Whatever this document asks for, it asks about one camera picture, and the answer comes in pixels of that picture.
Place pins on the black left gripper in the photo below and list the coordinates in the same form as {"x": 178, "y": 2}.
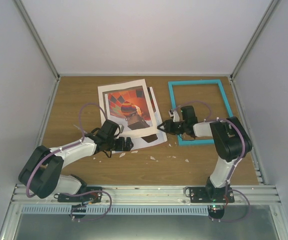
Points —
{"x": 127, "y": 148}

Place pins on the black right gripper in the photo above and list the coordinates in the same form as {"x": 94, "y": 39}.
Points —
{"x": 168, "y": 126}

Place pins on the hot air balloon photo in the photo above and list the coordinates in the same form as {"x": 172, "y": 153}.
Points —
{"x": 129, "y": 109}

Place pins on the turquoise picture frame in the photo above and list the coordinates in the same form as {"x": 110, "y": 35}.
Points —
{"x": 217, "y": 82}

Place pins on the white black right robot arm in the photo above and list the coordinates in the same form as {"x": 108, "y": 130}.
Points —
{"x": 231, "y": 141}

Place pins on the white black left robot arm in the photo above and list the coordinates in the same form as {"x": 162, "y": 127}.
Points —
{"x": 42, "y": 174}

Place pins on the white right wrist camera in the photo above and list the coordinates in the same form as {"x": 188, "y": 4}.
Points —
{"x": 174, "y": 115}

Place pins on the aluminium front rail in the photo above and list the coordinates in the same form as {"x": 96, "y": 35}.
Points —
{"x": 160, "y": 195}

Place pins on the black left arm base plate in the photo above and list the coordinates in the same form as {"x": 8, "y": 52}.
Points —
{"x": 87, "y": 194}

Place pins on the grey slotted cable duct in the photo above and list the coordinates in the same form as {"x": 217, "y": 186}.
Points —
{"x": 118, "y": 210}

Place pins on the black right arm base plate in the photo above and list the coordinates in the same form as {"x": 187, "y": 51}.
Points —
{"x": 198, "y": 193}

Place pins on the aluminium corner post left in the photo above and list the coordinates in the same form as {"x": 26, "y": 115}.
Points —
{"x": 32, "y": 29}

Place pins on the aluminium corner post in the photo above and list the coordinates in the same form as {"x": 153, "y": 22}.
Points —
{"x": 32, "y": 29}
{"x": 273, "y": 4}

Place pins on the aluminium corner post right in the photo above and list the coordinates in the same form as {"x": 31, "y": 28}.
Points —
{"x": 273, "y": 4}

